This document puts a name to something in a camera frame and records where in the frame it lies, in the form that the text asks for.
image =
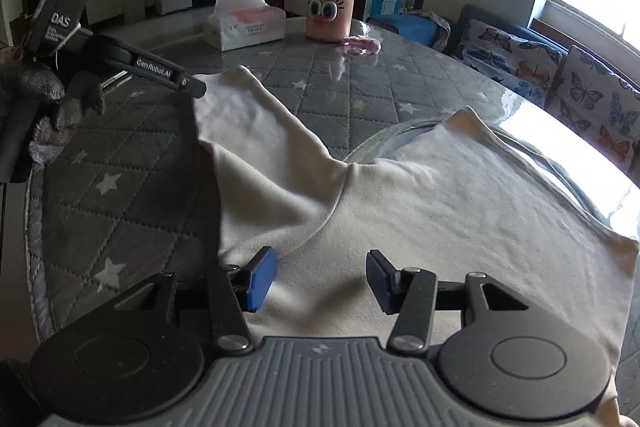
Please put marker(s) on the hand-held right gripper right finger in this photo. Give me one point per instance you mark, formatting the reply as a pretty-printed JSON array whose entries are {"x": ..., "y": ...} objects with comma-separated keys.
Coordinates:
[{"x": 377, "y": 279}]

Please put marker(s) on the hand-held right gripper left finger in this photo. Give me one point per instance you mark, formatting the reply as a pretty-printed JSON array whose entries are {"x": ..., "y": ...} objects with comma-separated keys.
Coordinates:
[{"x": 262, "y": 278}]

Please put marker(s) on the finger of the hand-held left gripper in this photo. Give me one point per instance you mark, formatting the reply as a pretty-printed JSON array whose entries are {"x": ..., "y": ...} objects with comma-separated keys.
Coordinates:
[{"x": 160, "y": 69}]

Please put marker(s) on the cream garment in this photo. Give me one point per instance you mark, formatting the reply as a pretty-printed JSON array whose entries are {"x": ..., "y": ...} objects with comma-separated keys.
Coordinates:
[{"x": 400, "y": 207}]

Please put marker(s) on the person's left hand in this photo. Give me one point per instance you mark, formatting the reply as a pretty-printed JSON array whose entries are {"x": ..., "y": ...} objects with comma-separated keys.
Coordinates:
[{"x": 42, "y": 82}]

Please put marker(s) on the white pink tissue box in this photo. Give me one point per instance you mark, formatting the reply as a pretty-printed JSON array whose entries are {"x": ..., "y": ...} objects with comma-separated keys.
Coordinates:
[{"x": 250, "y": 27}]

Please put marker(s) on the pink cartoon face bottle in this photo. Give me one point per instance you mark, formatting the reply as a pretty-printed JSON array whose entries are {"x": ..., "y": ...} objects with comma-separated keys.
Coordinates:
[{"x": 329, "y": 2}]

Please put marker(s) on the blue sofa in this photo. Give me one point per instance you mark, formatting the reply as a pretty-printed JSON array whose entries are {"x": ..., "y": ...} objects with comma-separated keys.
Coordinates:
[{"x": 415, "y": 29}]

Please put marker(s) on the grey blanket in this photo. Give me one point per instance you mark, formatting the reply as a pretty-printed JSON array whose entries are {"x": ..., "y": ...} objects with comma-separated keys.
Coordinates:
[{"x": 432, "y": 27}]

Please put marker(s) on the butterfly print cushion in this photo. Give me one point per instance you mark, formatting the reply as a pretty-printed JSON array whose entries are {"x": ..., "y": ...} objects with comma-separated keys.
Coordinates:
[
  {"x": 600, "y": 107},
  {"x": 510, "y": 57}
]

